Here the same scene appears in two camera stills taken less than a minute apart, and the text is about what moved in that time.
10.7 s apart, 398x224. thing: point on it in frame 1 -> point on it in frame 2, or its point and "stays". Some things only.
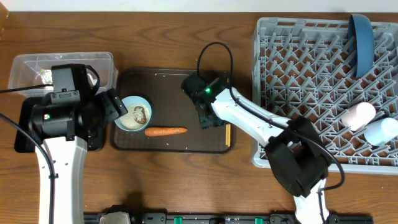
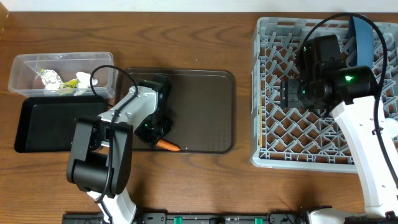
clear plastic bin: (30, 70) stays
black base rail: (232, 219) stays
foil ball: (46, 76) stays
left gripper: (115, 107) -> (152, 140)
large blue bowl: (360, 44) stays
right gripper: (207, 122) -> (288, 98)
